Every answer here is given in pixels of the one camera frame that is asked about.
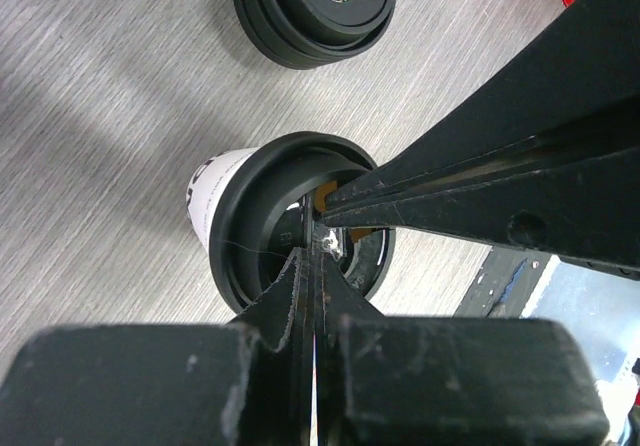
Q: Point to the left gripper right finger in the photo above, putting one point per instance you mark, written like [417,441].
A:
[445,380]

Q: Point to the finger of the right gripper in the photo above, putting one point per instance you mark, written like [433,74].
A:
[585,60]
[585,210]

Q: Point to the stack of black lids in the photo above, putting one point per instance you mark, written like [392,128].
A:
[307,34]

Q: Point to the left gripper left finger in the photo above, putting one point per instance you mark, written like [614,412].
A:
[246,382]

